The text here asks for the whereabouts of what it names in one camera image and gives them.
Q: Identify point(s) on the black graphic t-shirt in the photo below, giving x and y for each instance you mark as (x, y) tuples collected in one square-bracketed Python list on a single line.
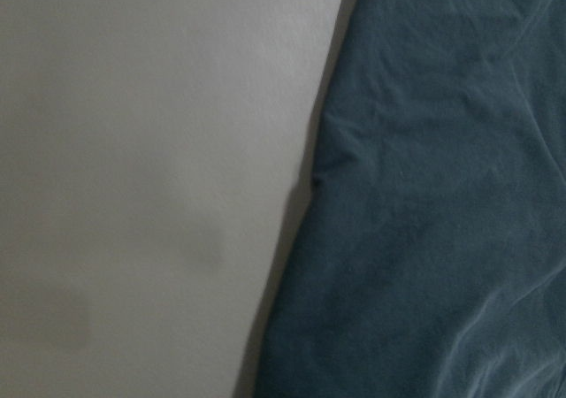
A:
[(431, 261)]

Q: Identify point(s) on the brown paper table cover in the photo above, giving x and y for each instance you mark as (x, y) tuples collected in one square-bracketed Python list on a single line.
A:
[(155, 165)]

